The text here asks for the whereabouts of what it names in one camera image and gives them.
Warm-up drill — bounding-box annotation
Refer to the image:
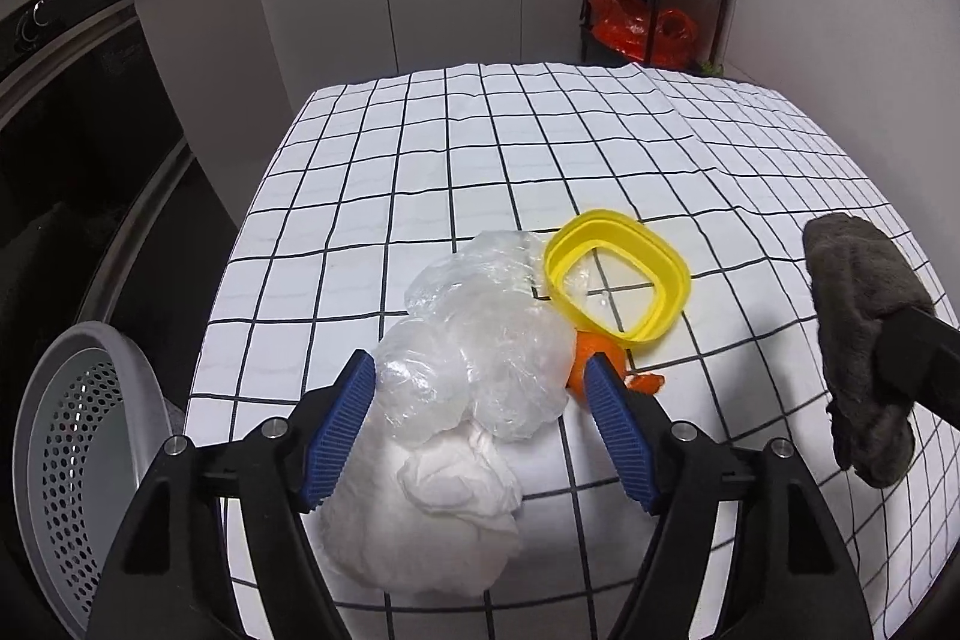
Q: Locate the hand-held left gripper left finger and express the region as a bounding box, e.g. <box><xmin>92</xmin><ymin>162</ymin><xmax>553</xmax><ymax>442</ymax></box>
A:
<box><xmin>88</xmin><ymin>349</ymin><xmax>377</xmax><ymax>640</ymax></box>

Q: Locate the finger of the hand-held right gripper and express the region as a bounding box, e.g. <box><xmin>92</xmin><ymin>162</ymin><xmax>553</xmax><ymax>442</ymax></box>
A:
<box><xmin>874</xmin><ymin>304</ymin><xmax>960</xmax><ymax>429</ymax></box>

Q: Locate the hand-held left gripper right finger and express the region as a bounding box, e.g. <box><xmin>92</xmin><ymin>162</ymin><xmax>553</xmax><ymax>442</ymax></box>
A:
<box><xmin>583</xmin><ymin>353</ymin><xmax>875</xmax><ymax>640</ymax></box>

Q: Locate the dark grey cloth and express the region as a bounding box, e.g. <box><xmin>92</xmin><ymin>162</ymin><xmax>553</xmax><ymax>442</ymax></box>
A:
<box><xmin>802</xmin><ymin>214</ymin><xmax>938</xmax><ymax>489</ymax></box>

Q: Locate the white tissue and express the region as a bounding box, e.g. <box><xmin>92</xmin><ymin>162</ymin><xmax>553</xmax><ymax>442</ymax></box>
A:
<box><xmin>319</xmin><ymin>415</ymin><xmax>526</xmax><ymax>600</ymax></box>

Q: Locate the clear plastic bag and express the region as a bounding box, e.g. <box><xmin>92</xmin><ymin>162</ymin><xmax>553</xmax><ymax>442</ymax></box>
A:
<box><xmin>373</xmin><ymin>231</ymin><xmax>578</xmax><ymax>442</ymax></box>

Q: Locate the grey perforated waste basket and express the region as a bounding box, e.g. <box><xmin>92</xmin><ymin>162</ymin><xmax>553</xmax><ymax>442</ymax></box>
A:
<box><xmin>11</xmin><ymin>321</ymin><xmax>185</xmax><ymax>618</ymax></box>

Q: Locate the orange peel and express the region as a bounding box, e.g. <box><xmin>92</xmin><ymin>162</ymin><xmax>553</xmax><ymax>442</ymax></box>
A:
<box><xmin>566</xmin><ymin>329</ymin><xmax>667</xmax><ymax>407</ymax></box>

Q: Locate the white black grid tablecloth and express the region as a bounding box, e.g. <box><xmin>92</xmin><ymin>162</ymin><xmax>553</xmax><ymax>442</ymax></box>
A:
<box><xmin>184</xmin><ymin>61</ymin><xmax>960</xmax><ymax>640</ymax></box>

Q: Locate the small red plastic bag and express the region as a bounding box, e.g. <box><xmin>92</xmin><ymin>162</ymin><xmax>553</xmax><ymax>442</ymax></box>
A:
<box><xmin>649</xmin><ymin>8</ymin><xmax>698</xmax><ymax>70</ymax></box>

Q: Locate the black built-in oven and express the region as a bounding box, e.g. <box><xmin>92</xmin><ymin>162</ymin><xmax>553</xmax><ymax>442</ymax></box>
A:
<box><xmin>0</xmin><ymin>0</ymin><xmax>241</xmax><ymax>431</ymax></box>

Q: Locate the large red plastic bag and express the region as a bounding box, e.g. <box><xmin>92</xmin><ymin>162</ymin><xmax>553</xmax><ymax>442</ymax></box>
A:
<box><xmin>589</xmin><ymin>0</ymin><xmax>653</xmax><ymax>64</ymax></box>

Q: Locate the yellow plastic lid ring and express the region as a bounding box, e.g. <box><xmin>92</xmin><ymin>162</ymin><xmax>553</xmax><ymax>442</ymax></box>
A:
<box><xmin>544</xmin><ymin>209</ymin><xmax>692</xmax><ymax>348</ymax></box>

